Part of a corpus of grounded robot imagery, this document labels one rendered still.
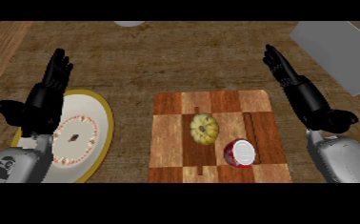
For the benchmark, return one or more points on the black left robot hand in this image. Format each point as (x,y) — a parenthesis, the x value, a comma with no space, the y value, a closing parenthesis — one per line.
(44,102)

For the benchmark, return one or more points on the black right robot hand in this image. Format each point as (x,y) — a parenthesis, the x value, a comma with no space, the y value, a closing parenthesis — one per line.
(308,102)

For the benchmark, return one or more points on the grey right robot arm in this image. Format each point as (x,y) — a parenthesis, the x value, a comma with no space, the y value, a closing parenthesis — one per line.
(333,156)

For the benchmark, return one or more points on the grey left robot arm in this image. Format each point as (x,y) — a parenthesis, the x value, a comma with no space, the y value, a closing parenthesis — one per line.
(25,159)

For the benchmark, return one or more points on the grey box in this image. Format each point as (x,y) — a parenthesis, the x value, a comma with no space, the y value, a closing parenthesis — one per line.
(333,48)

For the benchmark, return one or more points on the checkered wooden cutting board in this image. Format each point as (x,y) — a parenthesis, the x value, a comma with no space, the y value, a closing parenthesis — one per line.
(216,137)

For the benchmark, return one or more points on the yellow pattypan squash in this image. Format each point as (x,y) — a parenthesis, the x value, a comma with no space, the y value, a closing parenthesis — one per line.
(203,129)

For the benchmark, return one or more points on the white plate with gold rim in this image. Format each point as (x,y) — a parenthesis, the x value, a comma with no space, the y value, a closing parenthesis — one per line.
(81,138)

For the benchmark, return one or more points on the red can with white end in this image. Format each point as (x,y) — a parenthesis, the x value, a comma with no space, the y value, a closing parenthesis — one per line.
(240,153)

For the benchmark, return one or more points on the pale grey round object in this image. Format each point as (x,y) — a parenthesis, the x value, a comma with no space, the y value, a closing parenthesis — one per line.
(128,23)

